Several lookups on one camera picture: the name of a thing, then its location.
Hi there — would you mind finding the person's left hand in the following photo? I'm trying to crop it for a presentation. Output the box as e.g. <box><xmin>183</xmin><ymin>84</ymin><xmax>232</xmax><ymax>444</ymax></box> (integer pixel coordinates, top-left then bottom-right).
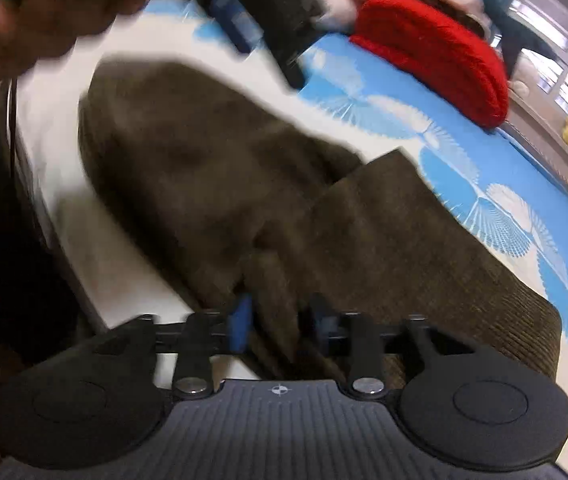
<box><xmin>0</xmin><ymin>0</ymin><xmax>165</xmax><ymax>78</ymax></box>

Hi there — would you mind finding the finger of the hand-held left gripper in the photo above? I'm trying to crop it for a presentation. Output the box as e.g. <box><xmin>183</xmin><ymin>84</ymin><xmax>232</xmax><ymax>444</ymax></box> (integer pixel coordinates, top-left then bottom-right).
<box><xmin>264</xmin><ymin>5</ymin><xmax>309</xmax><ymax>92</ymax></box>
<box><xmin>209</xmin><ymin>0</ymin><xmax>255</xmax><ymax>53</ymax></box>

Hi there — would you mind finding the blue white printed bedsheet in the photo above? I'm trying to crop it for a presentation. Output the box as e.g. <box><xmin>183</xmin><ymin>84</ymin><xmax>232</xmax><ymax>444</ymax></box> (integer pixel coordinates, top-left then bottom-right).
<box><xmin>11</xmin><ymin>0</ymin><xmax>568</xmax><ymax>480</ymax></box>

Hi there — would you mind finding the dark olive sweater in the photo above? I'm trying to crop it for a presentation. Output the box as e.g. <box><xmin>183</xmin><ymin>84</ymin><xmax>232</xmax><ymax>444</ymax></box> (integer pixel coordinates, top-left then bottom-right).
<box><xmin>78</xmin><ymin>60</ymin><xmax>563</xmax><ymax>386</ymax></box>

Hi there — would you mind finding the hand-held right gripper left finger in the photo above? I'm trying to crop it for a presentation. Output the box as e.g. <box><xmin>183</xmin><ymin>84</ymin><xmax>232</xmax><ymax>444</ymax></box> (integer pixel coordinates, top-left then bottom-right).
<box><xmin>91</xmin><ymin>294</ymin><xmax>255</xmax><ymax>400</ymax></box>

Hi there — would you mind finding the black cable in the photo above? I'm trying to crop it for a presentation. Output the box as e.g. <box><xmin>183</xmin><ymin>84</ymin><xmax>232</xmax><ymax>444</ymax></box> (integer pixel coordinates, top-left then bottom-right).
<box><xmin>6</xmin><ymin>77</ymin><xmax>20</xmax><ymax>181</ymax></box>

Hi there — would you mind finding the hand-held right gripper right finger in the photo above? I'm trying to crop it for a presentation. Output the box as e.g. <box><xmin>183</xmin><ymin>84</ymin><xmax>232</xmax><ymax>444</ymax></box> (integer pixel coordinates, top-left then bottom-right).
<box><xmin>309</xmin><ymin>294</ymin><xmax>475</xmax><ymax>398</ymax></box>

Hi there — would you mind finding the red knitted cloth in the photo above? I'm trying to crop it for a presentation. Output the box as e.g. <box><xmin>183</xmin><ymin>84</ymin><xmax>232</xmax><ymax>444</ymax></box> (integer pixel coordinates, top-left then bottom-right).
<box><xmin>349</xmin><ymin>0</ymin><xmax>511</xmax><ymax>129</ymax></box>

